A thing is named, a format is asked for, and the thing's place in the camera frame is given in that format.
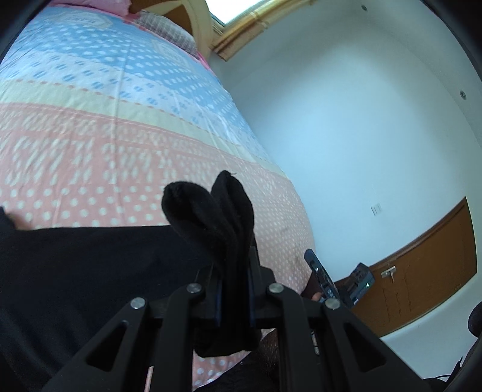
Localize window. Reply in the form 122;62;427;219
208;0;265;28

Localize brown wooden door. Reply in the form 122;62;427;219
334;196;477;339

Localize yellow curtain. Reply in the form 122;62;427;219
210;0;318;62

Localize grey patterned pillow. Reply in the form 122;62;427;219
133;11;201;58

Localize pink blue dotted quilt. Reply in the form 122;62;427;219
0;4;318;392

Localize cream wooden headboard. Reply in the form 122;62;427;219
128;0;216;58

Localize black cable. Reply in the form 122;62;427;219
425;357;465;382

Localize black round object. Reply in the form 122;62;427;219
466;305;482;337

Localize pink pillow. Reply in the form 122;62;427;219
49;0;133;17

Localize black pants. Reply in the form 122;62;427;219
0;170;276;392

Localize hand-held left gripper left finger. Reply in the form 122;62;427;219
41;264;225;392

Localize person's right hand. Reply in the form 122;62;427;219
303;277;324;303

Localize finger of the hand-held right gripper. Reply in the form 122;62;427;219
303;249;342;303

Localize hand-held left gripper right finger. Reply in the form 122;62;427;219
246;244;434;392

